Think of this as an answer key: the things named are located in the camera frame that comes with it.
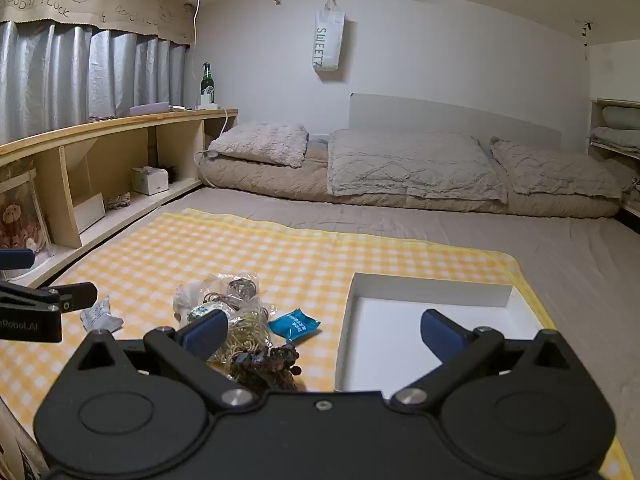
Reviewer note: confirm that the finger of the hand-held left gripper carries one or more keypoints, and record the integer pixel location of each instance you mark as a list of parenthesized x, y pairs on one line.
[(17, 260), (75, 295)]

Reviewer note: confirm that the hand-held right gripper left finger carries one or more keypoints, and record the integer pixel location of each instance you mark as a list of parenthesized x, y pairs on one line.
[(205, 331)]

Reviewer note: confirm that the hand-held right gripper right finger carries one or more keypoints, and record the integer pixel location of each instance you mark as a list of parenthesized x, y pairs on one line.
[(440, 334)]

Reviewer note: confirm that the clear bag with blue-dotted item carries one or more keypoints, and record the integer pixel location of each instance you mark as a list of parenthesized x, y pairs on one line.
[(192, 305)]

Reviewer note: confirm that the white printed packet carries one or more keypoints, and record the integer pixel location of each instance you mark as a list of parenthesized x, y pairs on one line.
[(100, 316)]

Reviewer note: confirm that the clear bag of rubber bands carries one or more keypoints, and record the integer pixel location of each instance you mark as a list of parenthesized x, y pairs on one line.
[(247, 335)]

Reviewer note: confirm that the white shallow box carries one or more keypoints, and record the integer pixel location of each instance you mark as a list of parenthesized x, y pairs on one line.
[(390, 320)]

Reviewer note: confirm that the dark scrunchie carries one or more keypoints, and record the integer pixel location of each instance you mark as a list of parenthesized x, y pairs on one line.
[(270, 361)]

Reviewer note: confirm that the blue packet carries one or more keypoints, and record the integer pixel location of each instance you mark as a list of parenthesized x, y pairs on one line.
[(295, 324)]

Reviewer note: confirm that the teddy bear print bag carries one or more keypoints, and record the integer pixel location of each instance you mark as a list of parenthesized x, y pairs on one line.
[(20, 220)]

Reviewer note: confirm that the wooden board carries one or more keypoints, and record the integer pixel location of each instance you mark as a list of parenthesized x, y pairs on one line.
[(90, 212)]

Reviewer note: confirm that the brown braided item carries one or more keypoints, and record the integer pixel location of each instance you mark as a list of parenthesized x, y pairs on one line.
[(119, 201)]

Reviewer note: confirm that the yellow checkered mat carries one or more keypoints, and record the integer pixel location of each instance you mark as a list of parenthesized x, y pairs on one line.
[(300, 260)]

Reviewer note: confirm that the white tissue box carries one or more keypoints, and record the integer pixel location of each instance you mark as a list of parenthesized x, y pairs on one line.
[(150, 182)]

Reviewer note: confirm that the dark fluffy item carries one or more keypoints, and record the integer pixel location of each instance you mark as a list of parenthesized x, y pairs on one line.
[(172, 172)]

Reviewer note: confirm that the wooden shelf unit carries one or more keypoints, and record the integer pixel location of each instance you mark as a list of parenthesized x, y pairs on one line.
[(100, 126)]

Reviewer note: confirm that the large beige pillow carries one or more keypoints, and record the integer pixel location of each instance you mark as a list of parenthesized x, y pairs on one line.
[(410, 165)]

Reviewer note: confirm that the grey curtain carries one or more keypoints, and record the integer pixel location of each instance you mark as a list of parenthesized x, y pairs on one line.
[(50, 75)]

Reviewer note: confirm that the fluffy beige pillow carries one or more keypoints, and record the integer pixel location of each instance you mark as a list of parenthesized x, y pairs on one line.
[(260, 142)]

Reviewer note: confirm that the quilted beige pillow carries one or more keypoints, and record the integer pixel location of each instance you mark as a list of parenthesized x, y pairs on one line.
[(555, 170)]

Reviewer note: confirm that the lavender flat box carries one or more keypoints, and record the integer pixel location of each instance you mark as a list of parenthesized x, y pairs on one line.
[(150, 109)]

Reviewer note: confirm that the white power strip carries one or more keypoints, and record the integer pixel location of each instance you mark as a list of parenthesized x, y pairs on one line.
[(207, 106)]

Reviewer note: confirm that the green glass bottle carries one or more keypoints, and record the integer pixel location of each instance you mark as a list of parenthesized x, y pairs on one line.
[(206, 85)]

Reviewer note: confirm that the white open closet shelf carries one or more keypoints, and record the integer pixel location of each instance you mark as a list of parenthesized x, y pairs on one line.
[(595, 125)]

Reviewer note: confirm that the folded pale bedding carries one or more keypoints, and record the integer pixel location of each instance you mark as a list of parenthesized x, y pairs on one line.
[(620, 130)]

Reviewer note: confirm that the white hanging bag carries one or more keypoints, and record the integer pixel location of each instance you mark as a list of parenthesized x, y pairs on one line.
[(328, 40)]

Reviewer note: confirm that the black wall fitting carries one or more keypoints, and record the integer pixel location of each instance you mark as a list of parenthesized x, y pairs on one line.
[(586, 27)]

